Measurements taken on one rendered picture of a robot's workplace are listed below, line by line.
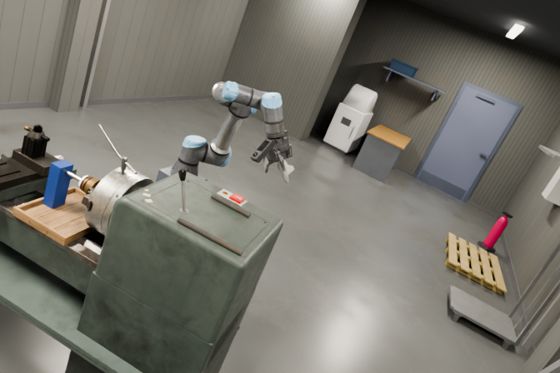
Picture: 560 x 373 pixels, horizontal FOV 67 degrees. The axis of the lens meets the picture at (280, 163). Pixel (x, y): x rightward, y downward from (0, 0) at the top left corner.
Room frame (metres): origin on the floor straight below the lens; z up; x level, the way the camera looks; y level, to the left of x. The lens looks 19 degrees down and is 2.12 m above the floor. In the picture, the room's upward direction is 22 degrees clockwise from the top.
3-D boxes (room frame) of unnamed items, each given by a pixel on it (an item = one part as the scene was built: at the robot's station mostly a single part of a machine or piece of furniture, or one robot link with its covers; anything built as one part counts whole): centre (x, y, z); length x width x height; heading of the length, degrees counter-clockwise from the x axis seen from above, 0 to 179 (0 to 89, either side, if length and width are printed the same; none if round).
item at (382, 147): (8.10, -1.78, 0.37); 1.38 x 0.71 x 0.74; 163
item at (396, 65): (8.67, -1.53, 1.96); 0.50 x 0.38 x 0.20; 72
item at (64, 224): (1.72, 0.85, 0.88); 0.36 x 0.30 x 0.04; 168
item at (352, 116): (8.56, -1.01, 0.67); 0.75 x 0.61 x 1.34; 163
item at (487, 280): (5.30, -2.93, 0.05); 1.12 x 0.77 x 0.11; 162
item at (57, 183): (1.74, 0.94, 1.00); 0.08 x 0.06 x 0.23; 168
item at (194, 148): (2.16, 0.47, 1.27); 0.13 x 0.12 x 0.14; 112
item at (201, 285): (1.61, 0.21, 1.06); 0.59 x 0.48 x 0.39; 78
